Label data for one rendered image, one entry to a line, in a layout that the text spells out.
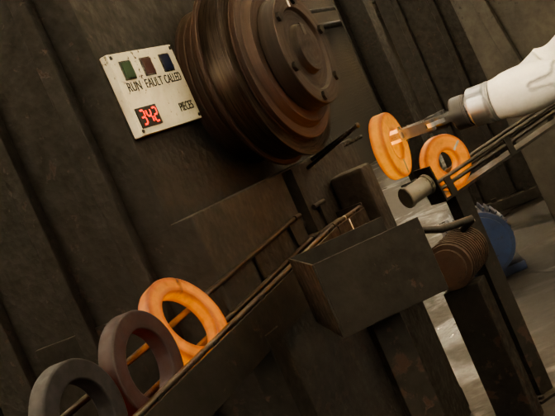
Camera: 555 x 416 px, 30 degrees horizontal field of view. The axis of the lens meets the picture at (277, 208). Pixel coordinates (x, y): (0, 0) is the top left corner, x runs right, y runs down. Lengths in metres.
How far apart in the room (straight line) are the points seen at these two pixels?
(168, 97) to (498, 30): 3.03
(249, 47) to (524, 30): 2.89
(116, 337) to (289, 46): 0.96
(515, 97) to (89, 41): 0.89
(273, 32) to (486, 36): 2.91
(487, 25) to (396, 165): 2.83
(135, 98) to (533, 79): 0.83
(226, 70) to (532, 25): 2.93
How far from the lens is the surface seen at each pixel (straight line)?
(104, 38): 2.18
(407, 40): 6.62
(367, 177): 2.64
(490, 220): 4.47
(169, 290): 1.88
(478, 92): 2.25
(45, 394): 1.50
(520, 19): 5.04
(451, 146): 2.86
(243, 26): 2.32
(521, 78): 2.22
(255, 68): 2.29
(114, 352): 1.63
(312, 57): 2.40
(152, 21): 2.36
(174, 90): 2.27
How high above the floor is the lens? 0.92
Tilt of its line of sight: 3 degrees down
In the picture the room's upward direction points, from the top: 24 degrees counter-clockwise
